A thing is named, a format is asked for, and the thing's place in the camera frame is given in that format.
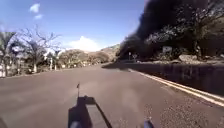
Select distant hill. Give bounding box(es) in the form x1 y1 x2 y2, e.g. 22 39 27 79
99 43 122 63

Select dark asphalt road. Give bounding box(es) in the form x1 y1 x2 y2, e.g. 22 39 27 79
0 63 224 128

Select white sign board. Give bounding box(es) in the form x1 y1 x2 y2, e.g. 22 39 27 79
162 45 173 55

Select robot's own part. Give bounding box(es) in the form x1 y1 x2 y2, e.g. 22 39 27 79
143 120 155 128
69 121 82 128

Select trees on slope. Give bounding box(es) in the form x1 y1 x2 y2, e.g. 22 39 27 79
115 0 224 64

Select row of trees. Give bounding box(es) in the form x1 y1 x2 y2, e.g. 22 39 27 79
0 27 111 78

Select painted road edge line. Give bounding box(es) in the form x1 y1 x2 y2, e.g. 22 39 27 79
127 67 224 108

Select low stone wall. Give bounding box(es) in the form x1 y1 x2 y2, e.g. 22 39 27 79
102 61 224 97

